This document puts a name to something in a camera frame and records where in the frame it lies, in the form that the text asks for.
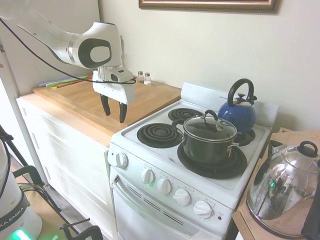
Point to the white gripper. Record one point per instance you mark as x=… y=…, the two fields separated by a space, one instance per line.
x=112 y=91

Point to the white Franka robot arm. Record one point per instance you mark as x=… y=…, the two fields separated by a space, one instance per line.
x=100 y=32

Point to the glass pot lid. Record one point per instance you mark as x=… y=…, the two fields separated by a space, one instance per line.
x=200 y=127

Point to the black cooking pot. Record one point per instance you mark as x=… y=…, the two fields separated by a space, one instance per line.
x=205 y=151

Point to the wooden butcher block board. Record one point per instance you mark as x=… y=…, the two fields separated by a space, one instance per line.
x=82 y=100

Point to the glass shaker with metal cap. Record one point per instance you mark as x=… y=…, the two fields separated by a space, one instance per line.
x=140 y=77
x=147 y=78

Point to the medium coil burner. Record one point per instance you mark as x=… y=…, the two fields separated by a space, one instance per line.
x=157 y=135

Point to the white stove knob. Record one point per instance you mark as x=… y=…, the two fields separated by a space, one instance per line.
x=164 y=186
x=182 y=197
x=122 y=160
x=148 y=176
x=203 y=208

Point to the white kitchen cabinet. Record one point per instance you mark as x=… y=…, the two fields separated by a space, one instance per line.
x=70 y=162

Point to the small coil burner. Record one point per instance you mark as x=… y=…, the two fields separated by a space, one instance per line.
x=185 y=114

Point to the colourful cutting boards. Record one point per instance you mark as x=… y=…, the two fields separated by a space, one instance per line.
x=43 y=84

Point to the black tripod stand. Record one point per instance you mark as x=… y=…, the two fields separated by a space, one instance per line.
x=10 y=150

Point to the blue tea kettle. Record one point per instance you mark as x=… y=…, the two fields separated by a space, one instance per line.
x=237 y=115

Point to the large burner with black pan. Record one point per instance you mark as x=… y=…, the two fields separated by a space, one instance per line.
x=225 y=167

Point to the white electric stove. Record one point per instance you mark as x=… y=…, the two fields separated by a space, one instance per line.
x=162 y=225

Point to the burner with black drip pan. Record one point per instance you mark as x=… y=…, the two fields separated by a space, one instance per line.
x=247 y=137

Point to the wooden side table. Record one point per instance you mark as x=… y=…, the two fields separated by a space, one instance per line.
x=250 y=225

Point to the shiny silver kettle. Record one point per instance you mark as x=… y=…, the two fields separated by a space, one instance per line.
x=275 y=190

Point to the black object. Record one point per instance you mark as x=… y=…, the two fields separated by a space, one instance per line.
x=312 y=215

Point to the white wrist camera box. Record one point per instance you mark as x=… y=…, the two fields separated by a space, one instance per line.
x=122 y=75

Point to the framed wall picture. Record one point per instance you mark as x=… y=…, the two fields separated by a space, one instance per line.
x=207 y=6

